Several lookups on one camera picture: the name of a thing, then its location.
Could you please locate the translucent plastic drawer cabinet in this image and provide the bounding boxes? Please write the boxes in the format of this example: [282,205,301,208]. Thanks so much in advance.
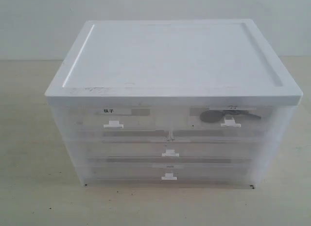
[45,19,303,189]

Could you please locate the wide clear drawer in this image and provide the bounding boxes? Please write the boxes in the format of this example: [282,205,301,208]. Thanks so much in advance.
[77,163,259,185]
[80,138,265,163]

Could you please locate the bottom wide clear drawer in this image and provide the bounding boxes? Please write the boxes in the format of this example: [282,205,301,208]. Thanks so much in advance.
[77,163,259,185]

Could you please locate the middle wide clear drawer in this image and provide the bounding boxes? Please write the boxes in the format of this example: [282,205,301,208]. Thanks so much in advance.
[80,138,265,163]

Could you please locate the key bunch with blue tag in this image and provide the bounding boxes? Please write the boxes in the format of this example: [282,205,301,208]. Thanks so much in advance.
[199,110,261,123]

